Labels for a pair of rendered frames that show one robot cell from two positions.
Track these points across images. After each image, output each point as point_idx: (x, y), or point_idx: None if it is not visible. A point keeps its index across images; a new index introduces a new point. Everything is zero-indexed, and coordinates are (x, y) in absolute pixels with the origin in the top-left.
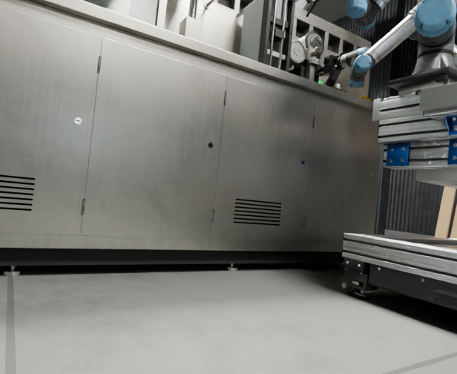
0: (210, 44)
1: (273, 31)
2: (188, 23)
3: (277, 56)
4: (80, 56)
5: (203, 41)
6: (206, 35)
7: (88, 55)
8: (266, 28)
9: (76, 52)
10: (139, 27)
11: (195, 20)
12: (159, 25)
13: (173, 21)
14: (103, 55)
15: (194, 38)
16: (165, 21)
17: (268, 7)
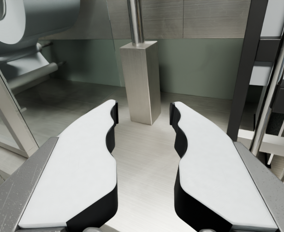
0: (224, 20)
1: (269, 96)
2: (123, 59)
3: (280, 155)
4: None
5: (211, 19)
6: (217, 5)
7: None
8: (233, 97)
9: None
10: None
11: (132, 50)
12: (21, 149)
13: (158, 7)
14: (3, 178)
15: (137, 78)
16: (148, 13)
17: (247, 26)
